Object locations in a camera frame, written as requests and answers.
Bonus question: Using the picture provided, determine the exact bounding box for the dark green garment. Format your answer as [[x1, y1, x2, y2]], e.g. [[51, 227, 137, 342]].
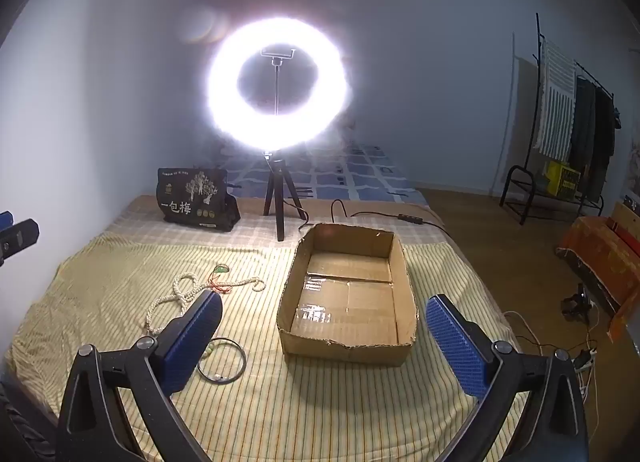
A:
[[570, 76, 598, 193]]

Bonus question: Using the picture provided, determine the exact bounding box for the black tripod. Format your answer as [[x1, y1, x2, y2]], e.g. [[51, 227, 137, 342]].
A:
[[263, 151, 307, 242]]

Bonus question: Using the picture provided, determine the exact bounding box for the black cable with switch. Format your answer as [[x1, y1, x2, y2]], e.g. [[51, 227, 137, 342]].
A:
[[299, 199, 446, 234]]

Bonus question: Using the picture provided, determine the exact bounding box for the white bead necklace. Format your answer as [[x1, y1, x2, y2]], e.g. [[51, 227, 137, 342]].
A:
[[144, 273, 267, 338]]

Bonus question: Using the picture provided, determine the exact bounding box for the white ring light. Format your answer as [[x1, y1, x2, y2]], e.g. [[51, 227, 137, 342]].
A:
[[204, 17, 351, 152]]

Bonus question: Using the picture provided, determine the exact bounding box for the orange covered furniture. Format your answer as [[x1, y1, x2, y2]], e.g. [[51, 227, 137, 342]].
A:
[[555, 215, 640, 343]]

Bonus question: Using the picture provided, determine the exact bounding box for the pink checked blanket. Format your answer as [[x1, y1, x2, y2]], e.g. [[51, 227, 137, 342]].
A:
[[102, 195, 446, 248]]

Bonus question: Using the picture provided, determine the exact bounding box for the blue patterned blanket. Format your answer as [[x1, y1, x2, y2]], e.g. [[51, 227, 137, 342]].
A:
[[220, 142, 431, 208]]

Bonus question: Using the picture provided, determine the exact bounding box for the striped white towel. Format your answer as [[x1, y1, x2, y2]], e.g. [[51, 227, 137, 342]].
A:
[[532, 40, 577, 163]]

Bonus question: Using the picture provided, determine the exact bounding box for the black garment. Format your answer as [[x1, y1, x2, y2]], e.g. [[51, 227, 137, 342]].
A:
[[592, 87, 617, 200]]

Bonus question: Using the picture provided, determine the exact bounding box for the phone holder clamp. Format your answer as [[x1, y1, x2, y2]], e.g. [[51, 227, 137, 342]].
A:
[[261, 46, 300, 118]]

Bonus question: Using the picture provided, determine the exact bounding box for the yellow box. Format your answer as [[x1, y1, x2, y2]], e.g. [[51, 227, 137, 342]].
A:
[[545, 159, 581, 200]]

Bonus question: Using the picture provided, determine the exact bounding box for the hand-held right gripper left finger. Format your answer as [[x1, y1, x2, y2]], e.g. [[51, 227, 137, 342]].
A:
[[55, 289, 224, 462]]

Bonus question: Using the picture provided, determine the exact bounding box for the thin dark bangle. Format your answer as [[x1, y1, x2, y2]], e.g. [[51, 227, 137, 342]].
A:
[[196, 337, 247, 384]]

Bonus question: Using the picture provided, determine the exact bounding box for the red string green pendant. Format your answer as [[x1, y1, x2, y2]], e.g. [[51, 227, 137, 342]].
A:
[[209, 265, 237, 295]]

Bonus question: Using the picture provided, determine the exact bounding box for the cardboard box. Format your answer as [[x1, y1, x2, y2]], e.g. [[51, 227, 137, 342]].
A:
[[276, 223, 419, 368]]

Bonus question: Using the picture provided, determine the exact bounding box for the black clothes rack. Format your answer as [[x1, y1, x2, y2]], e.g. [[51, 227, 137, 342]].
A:
[[500, 12, 621, 225]]

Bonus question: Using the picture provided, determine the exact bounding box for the yellow striped bed sheet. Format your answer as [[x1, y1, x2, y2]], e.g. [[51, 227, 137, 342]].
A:
[[2, 231, 526, 462]]

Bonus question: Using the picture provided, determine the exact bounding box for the black snack bag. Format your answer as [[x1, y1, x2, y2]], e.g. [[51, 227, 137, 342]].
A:
[[157, 167, 242, 234]]

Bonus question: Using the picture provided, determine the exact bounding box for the white cable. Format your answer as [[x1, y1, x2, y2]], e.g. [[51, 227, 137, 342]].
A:
[[502, 311, 601, 443]]

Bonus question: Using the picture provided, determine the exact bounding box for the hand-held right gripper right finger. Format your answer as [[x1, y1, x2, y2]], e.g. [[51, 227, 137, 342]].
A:
[[425, 293, 589, 462]]

